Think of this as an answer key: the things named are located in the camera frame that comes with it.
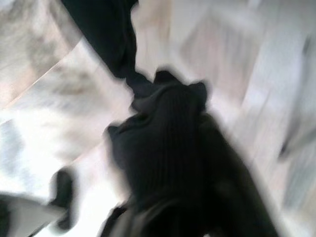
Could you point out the black garment neon green print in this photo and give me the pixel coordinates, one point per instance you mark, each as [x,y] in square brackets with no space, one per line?
[160,138]

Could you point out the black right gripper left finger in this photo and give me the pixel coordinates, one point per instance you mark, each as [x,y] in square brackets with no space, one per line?
[123,222]

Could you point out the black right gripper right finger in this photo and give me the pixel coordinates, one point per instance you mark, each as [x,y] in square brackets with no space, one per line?
[234,185]

